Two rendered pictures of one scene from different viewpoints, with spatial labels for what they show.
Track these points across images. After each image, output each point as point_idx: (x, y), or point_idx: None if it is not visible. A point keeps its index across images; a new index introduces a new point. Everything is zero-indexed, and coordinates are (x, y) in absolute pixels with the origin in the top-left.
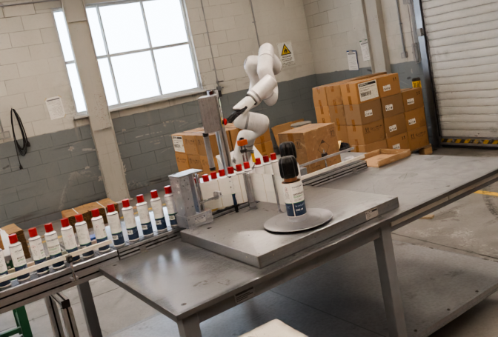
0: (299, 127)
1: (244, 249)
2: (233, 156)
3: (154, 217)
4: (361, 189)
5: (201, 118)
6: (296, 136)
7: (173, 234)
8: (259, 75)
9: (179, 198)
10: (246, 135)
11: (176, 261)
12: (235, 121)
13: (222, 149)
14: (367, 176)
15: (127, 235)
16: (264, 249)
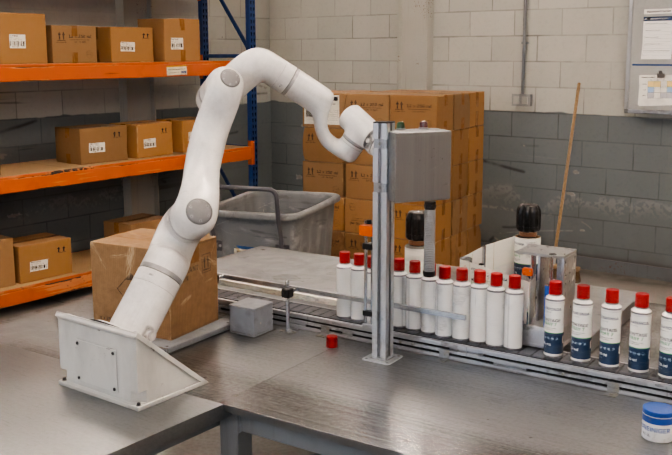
0: (116, 244)
1: (630, 299)
2: (141, 327)
3: (591, 334)
4: None
5: (450, 170)
6: (203, 247)
7: None
8: (330, 106)
9: (571, 288)
10: (182, 255)
11: (656, 349)
12: (214, 217)
13: (393, 240)
14: (264, 294)
15: (648, 360)
16: (624, 292)
